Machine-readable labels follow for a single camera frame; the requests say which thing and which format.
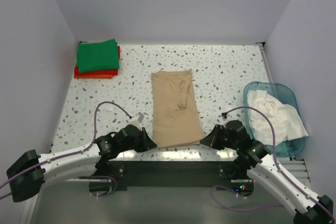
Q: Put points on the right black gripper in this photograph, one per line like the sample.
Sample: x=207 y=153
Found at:
x=211 y=140

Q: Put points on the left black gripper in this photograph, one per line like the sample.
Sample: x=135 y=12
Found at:
x=146 y=142

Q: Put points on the beige t shirt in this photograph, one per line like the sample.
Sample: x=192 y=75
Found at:
x=175 y=114

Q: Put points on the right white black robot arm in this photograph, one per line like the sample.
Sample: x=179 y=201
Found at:
x=256 y=161

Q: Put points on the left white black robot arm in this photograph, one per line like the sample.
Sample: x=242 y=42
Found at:
x=31 y=172

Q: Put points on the white cloth in bin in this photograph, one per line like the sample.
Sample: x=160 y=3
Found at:
x=285 y=119

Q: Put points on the clear blue plastic bin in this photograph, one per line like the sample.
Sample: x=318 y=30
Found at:
x=286 y=96

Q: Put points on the folded red t shirt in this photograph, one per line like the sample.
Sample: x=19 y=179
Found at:
x=94 y=72

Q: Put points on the folded orange t shirt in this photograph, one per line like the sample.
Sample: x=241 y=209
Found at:
x=93 y=76

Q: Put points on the folded green t shirt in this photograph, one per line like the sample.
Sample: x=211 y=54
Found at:
x=97 y=55

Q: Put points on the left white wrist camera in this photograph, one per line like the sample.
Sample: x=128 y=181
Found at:
x=137 y=119

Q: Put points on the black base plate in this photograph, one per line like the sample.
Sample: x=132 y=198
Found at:
x=120 y=175

